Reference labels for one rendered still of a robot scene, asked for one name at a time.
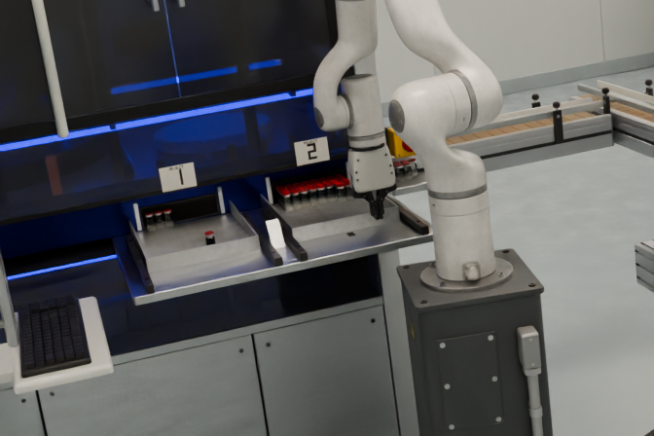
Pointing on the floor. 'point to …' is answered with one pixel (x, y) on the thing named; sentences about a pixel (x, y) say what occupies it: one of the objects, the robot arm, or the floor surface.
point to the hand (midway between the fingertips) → (377, 209)
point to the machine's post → (395, 317)
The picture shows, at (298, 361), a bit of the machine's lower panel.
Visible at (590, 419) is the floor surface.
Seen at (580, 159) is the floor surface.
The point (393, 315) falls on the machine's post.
